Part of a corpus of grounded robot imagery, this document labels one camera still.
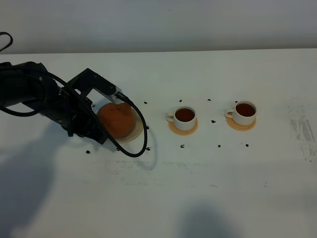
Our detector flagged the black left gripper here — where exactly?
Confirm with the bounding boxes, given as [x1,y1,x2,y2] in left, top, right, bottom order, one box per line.
[44,68,118,144]

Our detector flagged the brown clay teapot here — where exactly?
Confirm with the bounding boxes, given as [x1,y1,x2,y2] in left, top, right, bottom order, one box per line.
[97,103,135,139]

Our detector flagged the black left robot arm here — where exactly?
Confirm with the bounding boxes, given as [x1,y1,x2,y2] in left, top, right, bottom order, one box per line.
[0,61,121,144]

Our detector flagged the beige round teapot coaster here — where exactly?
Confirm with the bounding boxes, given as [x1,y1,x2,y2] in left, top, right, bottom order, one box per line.
[108,106,143,143]

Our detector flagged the orange middle cup coaster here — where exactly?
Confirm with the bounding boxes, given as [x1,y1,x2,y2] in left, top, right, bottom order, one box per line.
[168,120,199,136]

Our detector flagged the orange cup coaster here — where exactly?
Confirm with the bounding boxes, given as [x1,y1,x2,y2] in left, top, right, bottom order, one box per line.
[168,120,199,136]
[226,118,257,131]

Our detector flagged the white middle teacup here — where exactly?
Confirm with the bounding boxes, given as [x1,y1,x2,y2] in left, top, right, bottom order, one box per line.
[165,106,197,131]

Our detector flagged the white teacup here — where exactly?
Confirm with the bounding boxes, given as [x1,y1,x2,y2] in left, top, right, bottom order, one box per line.
[165,106,197,131]
[225,101,257,126]

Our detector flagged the orange right cup coaster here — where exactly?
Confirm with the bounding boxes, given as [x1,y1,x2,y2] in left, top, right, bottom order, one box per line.
[226,118,257,131]

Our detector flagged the white right teacup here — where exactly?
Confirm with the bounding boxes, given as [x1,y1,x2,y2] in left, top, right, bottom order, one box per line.
[225,101,257,126]

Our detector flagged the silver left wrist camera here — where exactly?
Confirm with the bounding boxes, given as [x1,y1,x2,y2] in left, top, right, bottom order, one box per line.
[94,85,123,105]

